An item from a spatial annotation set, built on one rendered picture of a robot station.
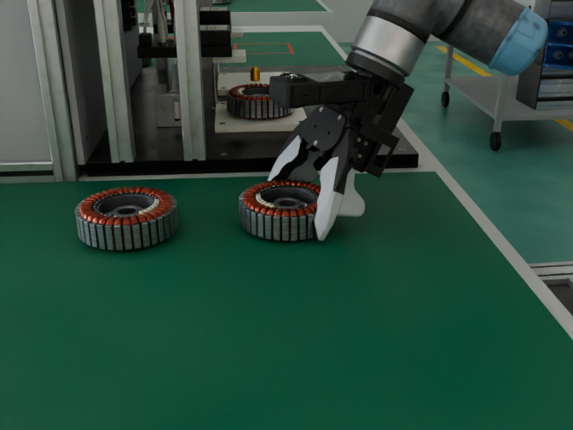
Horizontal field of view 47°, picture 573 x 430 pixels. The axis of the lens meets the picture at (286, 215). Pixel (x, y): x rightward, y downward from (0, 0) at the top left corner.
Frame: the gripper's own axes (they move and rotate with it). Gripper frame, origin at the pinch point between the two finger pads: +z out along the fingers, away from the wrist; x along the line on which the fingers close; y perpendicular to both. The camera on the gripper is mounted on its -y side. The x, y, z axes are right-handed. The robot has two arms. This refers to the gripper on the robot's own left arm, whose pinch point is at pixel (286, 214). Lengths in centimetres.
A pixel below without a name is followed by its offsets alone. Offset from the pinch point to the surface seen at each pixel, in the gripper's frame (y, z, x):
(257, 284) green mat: -7.3, 5.6, -11.2
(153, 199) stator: -12.9, 5.1, 7.1
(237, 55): 2.2, -15.1, 34.4
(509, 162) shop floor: 215, -36, 155
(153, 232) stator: -14.0, 7.2, 1.0
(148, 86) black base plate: 3, -3, 67
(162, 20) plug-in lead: -9.3, -14.6, 39.6
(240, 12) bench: 66, -37, 181
